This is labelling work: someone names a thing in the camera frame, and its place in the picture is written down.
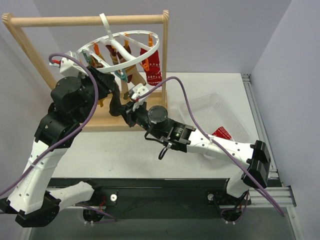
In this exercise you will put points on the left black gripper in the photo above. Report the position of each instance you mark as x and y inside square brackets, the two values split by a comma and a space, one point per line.
[105, 80]

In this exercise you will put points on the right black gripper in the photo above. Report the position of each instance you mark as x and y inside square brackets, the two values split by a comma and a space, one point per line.
[129, 113]

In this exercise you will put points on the white round clip hanger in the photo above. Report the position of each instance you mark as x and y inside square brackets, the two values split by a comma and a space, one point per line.
[112, 40]

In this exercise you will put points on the red snowflake sock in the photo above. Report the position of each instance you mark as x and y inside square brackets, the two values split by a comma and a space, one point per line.
[221, 132]

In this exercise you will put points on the dark brown sock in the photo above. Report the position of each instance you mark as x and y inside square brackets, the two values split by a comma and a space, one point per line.
[115, 105]

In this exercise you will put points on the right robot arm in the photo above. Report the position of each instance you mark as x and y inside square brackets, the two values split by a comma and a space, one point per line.
[253, 159]

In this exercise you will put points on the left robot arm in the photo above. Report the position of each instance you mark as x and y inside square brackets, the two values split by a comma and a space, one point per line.
[72, 107]

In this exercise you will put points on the wooden hanger rack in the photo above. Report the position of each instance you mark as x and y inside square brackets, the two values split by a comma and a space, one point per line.
[101, 120]

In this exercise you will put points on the mustard yellow sock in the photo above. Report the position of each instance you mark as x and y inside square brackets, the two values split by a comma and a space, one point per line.
[97, 62]

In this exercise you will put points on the red white patterned sock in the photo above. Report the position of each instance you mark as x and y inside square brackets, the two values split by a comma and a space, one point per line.
[152, 69]

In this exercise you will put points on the white plastic basket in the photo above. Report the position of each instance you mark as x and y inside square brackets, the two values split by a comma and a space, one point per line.
[211, 111]

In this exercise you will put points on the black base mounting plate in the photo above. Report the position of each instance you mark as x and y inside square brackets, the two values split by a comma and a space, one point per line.
[171, 198]

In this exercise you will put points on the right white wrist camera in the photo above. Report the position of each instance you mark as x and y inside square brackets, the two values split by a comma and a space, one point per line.
[135, 95]

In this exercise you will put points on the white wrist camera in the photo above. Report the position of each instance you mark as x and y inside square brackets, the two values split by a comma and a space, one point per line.
[135, 95]
[67, 67]

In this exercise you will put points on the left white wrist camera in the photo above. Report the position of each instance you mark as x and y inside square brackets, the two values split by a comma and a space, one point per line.
[67, 67]

